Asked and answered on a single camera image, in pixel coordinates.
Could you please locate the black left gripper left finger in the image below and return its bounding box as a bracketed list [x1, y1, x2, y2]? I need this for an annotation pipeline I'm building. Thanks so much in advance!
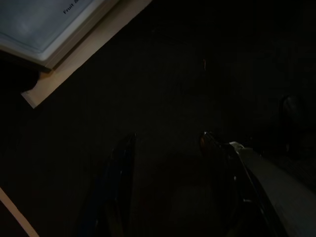
[81, 133, 137, 237]

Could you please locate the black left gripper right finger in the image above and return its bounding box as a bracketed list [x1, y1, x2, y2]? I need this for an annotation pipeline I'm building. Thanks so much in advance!
[199, 131, 275, 237]

